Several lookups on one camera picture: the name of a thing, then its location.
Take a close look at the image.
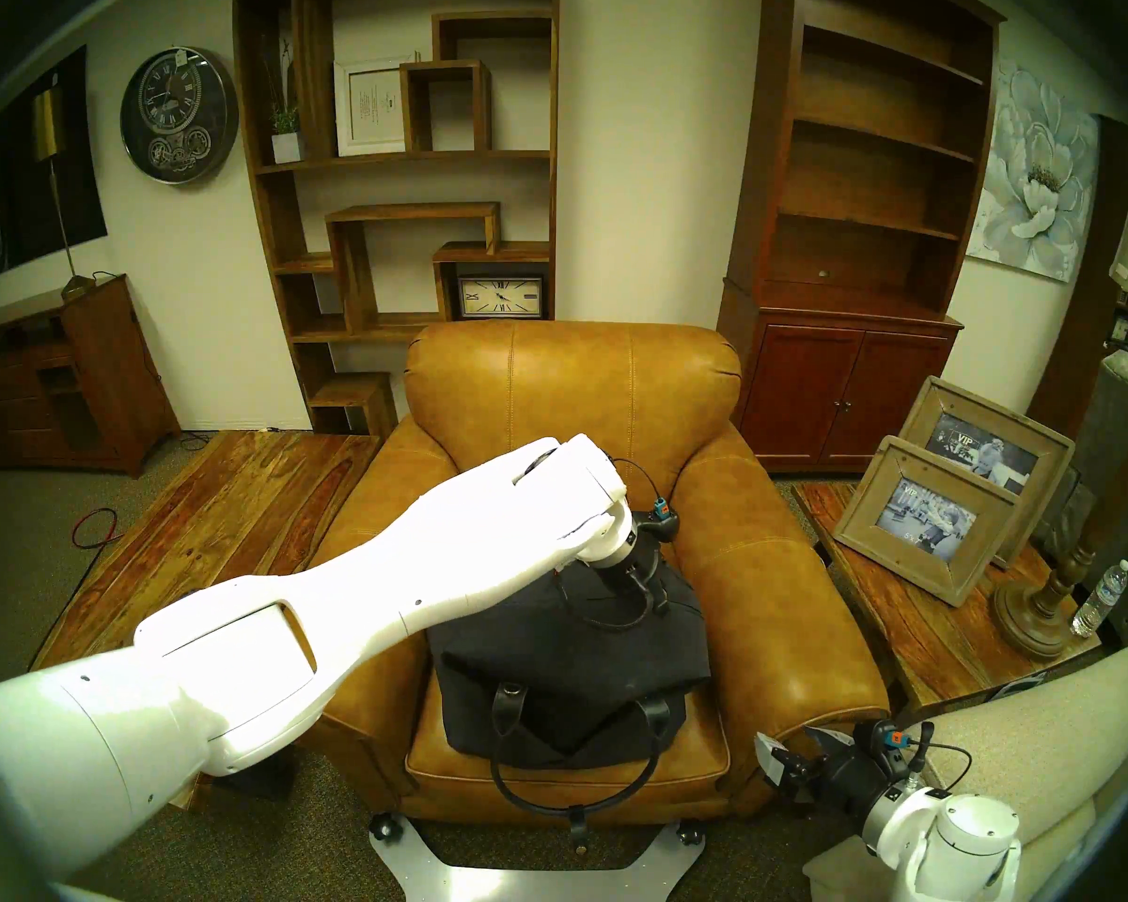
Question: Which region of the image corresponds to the dark wooden door frame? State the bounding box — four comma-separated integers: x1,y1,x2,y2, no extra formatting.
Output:
1025,116,1128,436

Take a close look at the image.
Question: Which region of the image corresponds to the dark red bookcase cabinet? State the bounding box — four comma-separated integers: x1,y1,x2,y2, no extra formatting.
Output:
716,0,1007,474

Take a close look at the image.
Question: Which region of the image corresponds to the black zebra wall picture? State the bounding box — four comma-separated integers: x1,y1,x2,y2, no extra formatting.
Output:
0,45,109,286

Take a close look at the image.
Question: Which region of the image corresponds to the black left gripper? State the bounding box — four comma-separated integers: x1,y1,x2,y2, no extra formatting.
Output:
590,538,675,615

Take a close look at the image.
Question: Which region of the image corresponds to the white framed certificate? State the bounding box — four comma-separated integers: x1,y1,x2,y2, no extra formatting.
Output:
334,56,415,157

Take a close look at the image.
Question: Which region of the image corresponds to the small wooden picture frame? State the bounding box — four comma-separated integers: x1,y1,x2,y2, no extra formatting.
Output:
832,435,1021,608

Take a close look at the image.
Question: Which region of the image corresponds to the open wooden shelf unit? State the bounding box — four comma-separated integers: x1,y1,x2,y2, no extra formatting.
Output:
233,0,562,436

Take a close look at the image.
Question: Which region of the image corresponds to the rectangular wooden table clock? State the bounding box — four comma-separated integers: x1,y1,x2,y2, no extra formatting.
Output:
457,273,546,320

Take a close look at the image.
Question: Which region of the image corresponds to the brown wooden sideboard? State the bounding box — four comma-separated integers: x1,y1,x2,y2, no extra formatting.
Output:
0,273,181,478

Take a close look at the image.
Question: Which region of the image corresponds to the beige fabric sofa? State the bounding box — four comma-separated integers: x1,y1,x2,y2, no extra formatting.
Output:
802,639,1128,902

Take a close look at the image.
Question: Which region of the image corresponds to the red floor cable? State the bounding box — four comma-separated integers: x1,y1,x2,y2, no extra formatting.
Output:
70,507,125,550

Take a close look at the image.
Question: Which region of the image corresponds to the tan leather armchair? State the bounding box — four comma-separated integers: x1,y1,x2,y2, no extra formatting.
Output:
305,320,892,840

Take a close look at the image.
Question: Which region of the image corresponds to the tall gold shade lamp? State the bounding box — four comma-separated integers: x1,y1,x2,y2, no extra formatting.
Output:
33,87,95,302

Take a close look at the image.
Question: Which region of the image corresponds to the round black wall clock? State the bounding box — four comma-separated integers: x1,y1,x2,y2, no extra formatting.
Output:
119,47,240,185

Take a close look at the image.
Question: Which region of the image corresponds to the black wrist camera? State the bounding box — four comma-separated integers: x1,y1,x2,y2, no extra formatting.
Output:
634,501,682,544
855,719,936,770

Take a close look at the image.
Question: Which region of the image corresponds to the small potted plant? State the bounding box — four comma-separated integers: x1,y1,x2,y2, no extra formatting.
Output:
268,40,306,165

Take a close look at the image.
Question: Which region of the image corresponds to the grey upholstered chair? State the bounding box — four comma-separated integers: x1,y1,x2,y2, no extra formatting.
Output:
1034,350,1128,582

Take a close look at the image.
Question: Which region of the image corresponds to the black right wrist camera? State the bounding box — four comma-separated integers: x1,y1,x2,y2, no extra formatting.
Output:
855,719,936,770

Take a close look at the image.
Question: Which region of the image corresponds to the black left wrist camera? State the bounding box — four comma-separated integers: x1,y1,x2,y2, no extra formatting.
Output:
634,501,682,544

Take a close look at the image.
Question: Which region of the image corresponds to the white flower painting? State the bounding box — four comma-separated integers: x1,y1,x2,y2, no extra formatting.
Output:
965,59,1101,284

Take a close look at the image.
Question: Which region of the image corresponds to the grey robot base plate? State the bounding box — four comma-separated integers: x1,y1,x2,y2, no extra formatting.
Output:
368,816,706,902

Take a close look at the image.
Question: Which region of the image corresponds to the clear plastic water bottle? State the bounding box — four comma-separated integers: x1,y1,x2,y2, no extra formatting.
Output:
1072,559,1128,638

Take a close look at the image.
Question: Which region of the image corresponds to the large wooden picture frame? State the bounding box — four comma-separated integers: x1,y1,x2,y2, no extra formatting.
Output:
898,376,1075,570

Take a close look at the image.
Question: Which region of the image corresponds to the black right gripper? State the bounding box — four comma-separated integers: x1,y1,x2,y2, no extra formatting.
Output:
753,725,896,818

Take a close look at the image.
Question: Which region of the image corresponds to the black canvas zipper bag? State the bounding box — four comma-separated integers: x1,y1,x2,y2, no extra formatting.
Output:
426,557,713,849

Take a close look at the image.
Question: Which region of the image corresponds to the turned wooden table lamp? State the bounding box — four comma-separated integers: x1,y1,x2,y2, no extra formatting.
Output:
994,144,1128,661

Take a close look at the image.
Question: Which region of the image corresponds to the rustic wooden side table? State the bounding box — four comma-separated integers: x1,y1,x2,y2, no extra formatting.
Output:
791,480,1101,713

